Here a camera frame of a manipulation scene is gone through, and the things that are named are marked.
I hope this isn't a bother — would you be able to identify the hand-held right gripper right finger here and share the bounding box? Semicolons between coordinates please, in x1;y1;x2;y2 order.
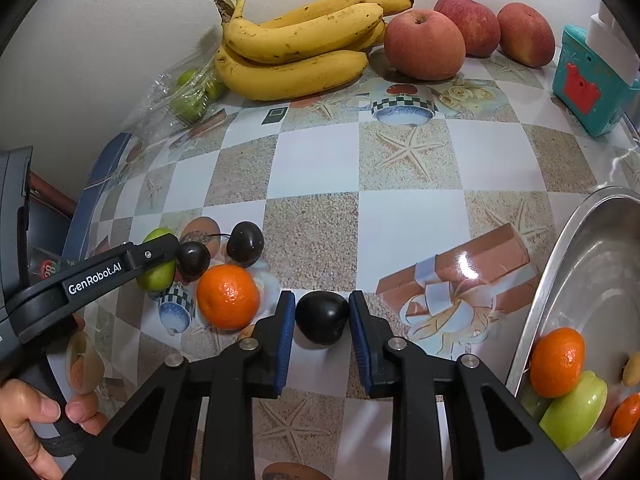
348;290;581;480

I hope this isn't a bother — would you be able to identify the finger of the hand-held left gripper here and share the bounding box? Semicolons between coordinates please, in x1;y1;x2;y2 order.
122;235;182;275

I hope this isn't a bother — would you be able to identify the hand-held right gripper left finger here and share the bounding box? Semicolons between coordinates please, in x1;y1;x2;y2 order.
62;290;296;480

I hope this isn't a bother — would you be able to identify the dark purple plum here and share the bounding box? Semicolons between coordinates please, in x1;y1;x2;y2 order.
226;221;264;268
295;291;350;347
177;241;211;282

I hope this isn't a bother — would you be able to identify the orange mandarin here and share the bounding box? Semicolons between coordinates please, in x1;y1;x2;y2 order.
610;392;640;438
530;327;586;399
196;265;261;331

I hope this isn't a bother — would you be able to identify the stainless steel bowl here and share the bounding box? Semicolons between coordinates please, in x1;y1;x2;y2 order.
505;187;640;480

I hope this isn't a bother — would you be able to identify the person's left hand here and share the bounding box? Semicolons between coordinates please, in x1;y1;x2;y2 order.
0;379;108;480

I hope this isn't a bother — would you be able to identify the glass mug with red label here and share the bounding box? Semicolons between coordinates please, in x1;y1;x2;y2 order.
29;252;71;283

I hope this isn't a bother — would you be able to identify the clear bag of green fruit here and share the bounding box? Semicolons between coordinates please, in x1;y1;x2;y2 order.
127;57;228;128

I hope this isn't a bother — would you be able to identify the printed checkered tablecloth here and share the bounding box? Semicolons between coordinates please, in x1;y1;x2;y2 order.
62;45;640;480

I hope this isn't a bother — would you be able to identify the yellow banana bunch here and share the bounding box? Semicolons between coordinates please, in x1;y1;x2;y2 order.
214;0;416;102

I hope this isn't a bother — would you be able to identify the red apple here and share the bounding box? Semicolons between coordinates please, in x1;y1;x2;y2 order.
496;2;556;69
433;0;501;58
384;8;467;82

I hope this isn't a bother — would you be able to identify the teal toy box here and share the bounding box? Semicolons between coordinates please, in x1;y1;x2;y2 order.
552;25;640;138

